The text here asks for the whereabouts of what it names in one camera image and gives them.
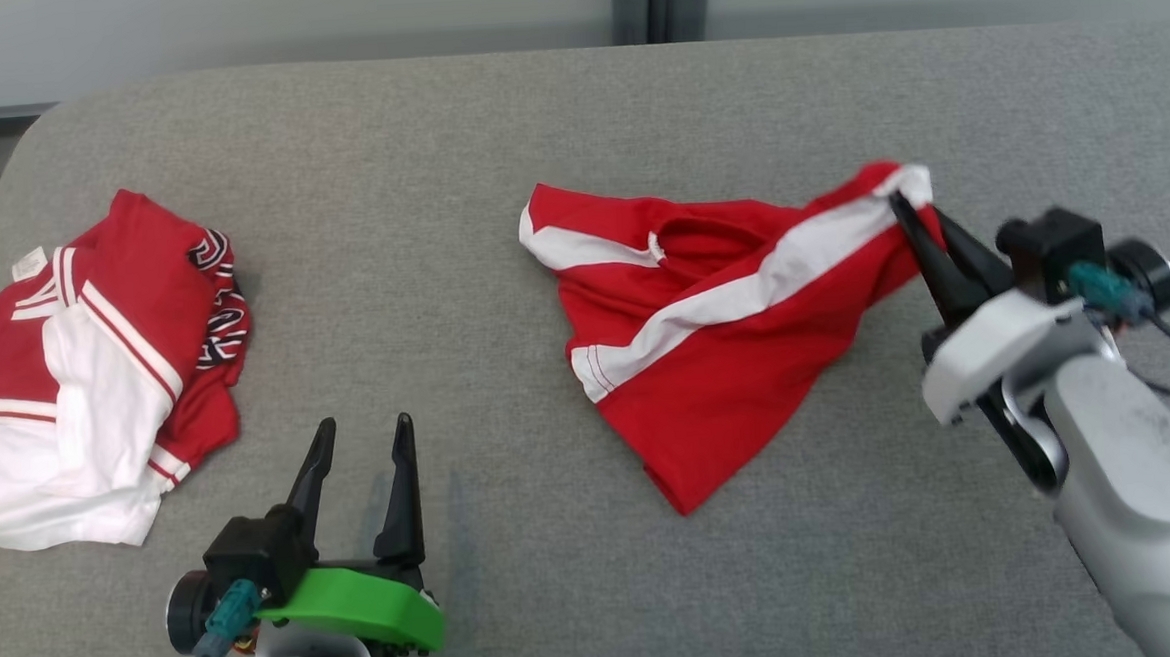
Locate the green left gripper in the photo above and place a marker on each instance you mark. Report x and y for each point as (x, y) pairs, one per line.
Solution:
(359, 601)

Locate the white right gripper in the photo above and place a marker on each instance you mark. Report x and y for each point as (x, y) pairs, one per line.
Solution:
(997, 347)

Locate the red shorts with white stripe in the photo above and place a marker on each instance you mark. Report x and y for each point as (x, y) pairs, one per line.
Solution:
(727, 361)

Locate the red and white jersey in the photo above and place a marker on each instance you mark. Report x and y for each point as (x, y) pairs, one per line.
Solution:
(115, 333)

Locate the black round right gripper motor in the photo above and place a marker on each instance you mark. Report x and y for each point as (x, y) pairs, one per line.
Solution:
(1148, 269)

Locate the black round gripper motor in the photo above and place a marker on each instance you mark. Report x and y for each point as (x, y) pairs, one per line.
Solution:
(184, 615)
(1148, 269)

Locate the black round left gripper motor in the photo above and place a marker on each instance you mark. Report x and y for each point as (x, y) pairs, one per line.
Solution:
(184, 615)

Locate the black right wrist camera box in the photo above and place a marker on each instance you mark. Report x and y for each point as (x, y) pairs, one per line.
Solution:
(1056, 244)

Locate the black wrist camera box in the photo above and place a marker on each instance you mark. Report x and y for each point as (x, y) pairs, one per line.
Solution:
(1056, 244)
(251, 551)

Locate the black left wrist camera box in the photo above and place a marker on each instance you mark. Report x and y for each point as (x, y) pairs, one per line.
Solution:
(251, 551)

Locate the grey partition post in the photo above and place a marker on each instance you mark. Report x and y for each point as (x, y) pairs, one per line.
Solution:
(663, 4)

